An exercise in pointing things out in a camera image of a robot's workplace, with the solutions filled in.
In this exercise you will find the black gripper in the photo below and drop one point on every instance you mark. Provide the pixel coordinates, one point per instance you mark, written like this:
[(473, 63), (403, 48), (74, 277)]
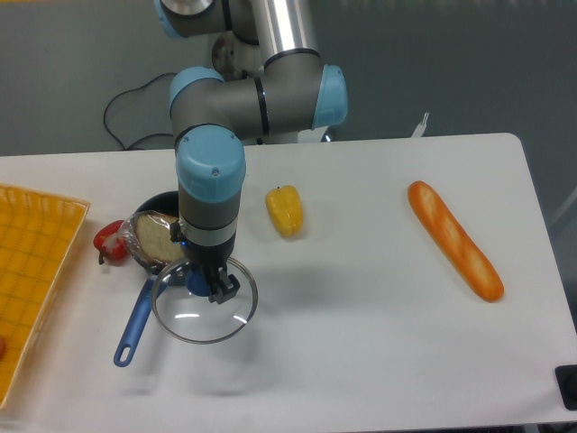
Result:
[(210, 257)]

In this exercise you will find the glass pot lid blue knob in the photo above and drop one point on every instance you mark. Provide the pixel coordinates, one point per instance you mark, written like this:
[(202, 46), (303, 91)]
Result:
[(181, 304)]

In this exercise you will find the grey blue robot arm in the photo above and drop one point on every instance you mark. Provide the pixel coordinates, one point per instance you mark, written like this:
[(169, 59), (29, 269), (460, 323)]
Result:
[(212, 116)]

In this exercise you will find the yellow bell pepper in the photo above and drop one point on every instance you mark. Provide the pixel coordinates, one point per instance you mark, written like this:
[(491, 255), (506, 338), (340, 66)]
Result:
[(285, 210)]

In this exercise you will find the red bell pepper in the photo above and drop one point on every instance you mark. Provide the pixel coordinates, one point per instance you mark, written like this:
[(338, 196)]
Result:
[(110, 244)]

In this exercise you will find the yellow woven basket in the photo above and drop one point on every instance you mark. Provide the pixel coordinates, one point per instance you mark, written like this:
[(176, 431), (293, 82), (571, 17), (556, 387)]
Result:
[(38, 230)]

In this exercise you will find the orange baguette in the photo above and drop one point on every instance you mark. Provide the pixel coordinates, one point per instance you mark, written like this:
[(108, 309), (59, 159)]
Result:
[(464, 255)]

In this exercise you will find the black device at table edge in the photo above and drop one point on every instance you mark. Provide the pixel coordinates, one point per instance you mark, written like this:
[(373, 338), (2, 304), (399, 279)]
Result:
[(566, 376)]

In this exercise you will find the blue saucepan with handle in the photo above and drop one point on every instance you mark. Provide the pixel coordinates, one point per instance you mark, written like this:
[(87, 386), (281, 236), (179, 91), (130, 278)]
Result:
[(166, 203)]

